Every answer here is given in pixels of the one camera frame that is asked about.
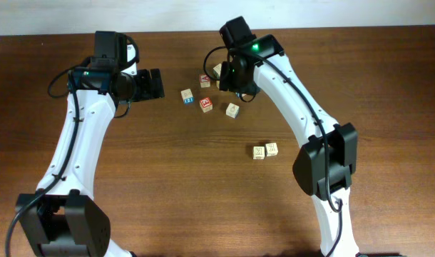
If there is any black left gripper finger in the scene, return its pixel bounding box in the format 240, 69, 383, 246
150, 69, 165, 98
135, 69, 150, 101

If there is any red E wooden block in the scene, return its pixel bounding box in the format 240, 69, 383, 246
199, 97, 213, 113

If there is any green B wooden block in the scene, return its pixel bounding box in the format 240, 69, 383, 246
252, 146, 265, 160

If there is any bird picture wooden block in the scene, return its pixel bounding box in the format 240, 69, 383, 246
265, 143, 278, 156

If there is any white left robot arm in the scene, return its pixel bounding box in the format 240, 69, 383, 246
4, 31, 165, 256

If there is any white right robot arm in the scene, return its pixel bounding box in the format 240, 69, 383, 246
219, 16, 360, 256

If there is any plain top wooden block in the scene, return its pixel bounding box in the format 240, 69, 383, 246
213, 64, 222, 79

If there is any blue H wooden block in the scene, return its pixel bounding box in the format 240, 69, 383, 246
180, 89, 194, 104

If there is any red A wooden block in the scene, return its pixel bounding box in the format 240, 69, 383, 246
199, 74, 211, 88

